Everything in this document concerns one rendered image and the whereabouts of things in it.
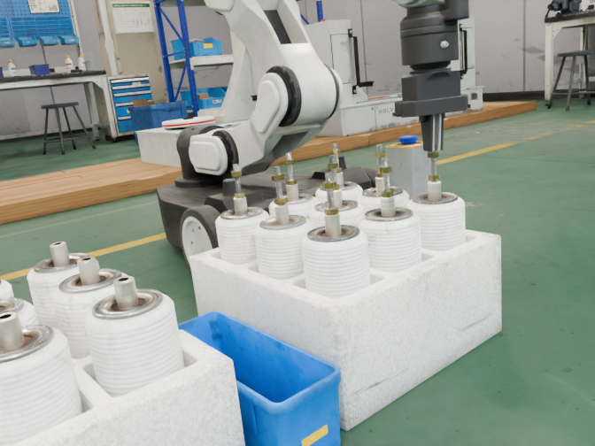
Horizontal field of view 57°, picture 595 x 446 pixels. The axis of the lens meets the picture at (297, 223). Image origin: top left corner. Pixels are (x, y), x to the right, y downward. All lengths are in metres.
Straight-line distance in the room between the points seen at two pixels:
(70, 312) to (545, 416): 0.63
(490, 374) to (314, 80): 0.75
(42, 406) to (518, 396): 0.62
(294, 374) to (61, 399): 0.32
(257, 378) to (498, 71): 6.04
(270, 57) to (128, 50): 5.98
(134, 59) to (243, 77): 4.08
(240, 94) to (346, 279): 2.62
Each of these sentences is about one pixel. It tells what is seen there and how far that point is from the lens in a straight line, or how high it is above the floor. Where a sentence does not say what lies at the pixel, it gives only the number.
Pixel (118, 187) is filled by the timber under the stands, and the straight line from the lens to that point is 2.75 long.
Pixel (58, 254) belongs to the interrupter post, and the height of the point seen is 0.27.
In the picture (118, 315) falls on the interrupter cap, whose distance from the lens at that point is 0.60.
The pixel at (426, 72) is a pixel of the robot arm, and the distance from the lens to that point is 0.90.
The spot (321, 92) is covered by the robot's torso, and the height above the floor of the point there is 0.43.
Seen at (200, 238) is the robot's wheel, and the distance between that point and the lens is 1.34.
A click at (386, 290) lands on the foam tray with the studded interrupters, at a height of 0.18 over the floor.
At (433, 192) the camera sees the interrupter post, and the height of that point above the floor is 0.27.
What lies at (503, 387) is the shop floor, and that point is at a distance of 0.90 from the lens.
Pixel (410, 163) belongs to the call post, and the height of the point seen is 0.28.
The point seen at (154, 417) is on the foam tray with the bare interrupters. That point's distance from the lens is 0.60.
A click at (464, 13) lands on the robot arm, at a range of 0.89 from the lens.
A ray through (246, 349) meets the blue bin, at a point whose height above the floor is 0.08.
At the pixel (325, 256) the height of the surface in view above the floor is 0.23.
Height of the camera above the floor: 0.47
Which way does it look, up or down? 15 degrees down
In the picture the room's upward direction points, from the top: 6 degrees counter-clockwise
